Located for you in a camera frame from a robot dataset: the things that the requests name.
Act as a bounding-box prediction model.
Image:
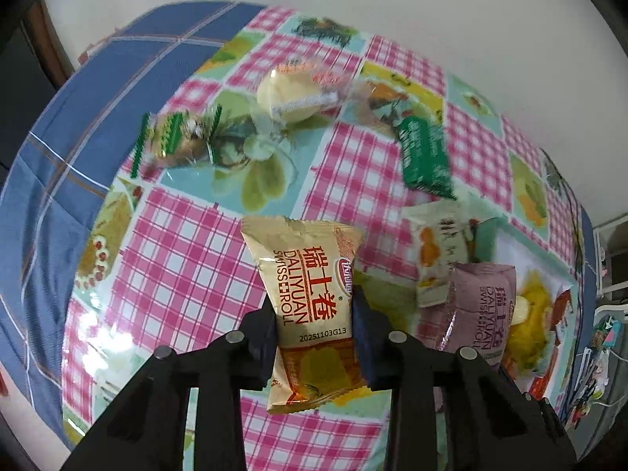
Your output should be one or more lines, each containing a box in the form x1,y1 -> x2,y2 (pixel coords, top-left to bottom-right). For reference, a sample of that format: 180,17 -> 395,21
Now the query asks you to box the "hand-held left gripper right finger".
352,287 -> 568,471

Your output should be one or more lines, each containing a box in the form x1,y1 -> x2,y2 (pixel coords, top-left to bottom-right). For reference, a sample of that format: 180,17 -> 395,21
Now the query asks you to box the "round bread clear packet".
255,56 -> 356,128

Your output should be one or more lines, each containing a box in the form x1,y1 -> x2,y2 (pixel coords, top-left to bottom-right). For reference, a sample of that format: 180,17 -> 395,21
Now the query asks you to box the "white shelf cabinet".
593,213 -> 628,312

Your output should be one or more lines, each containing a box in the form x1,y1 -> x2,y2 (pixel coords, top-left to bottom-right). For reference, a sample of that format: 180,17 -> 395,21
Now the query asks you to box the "beige cake roll packet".
240,216 -> 366,415

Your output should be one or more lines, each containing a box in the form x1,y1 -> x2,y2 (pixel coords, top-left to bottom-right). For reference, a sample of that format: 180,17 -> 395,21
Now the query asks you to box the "white tray box teal rim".
471,216 -> 584,405

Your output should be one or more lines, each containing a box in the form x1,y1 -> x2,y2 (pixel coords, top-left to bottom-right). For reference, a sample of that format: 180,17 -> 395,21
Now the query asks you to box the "yellow cake packet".
505,275 -> 557,378

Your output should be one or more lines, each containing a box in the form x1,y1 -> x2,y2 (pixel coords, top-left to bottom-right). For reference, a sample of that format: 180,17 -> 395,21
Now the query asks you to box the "green striped clear packet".
130,108 -> 221,177

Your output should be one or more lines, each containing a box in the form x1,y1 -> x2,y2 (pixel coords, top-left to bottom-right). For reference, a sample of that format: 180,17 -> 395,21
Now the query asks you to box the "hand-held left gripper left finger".
61,301 -> 280,471

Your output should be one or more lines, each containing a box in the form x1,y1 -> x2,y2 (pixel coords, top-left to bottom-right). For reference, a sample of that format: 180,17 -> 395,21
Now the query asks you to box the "pale bun clear wrapper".
510,294 -> 533,325

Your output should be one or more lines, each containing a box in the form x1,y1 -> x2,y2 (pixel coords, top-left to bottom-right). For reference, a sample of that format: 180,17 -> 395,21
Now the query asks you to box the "dark green snack packet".
395,117 -> 457,201

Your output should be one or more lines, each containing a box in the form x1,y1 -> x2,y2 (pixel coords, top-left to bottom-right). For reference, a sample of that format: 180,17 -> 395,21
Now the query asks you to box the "purple cake roll packet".
422,261 -> 518,369

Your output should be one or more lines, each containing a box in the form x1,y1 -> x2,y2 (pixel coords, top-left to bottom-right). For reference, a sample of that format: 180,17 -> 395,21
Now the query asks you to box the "dark door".
0,24 -> 64,168

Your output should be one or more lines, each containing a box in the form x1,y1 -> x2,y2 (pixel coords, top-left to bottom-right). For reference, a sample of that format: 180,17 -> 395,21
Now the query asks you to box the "white packet orange print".
405,201 -> 486,307

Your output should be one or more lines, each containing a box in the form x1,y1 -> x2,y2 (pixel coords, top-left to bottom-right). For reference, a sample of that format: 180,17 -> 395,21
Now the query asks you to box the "pink plaid fruit-print tablecloth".
61,6 -> 597,471

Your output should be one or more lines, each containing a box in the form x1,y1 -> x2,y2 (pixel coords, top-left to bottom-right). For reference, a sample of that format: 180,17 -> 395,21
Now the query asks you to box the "brown door frame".
27,0 -> 77,82

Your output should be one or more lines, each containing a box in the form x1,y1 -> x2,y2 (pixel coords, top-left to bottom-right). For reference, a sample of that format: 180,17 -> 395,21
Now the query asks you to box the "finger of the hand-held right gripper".
503,375 -> 579,471

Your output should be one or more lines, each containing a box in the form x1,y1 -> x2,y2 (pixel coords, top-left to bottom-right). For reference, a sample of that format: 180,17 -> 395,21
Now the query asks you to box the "pile of small trinkets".
564,314 -> 628,433

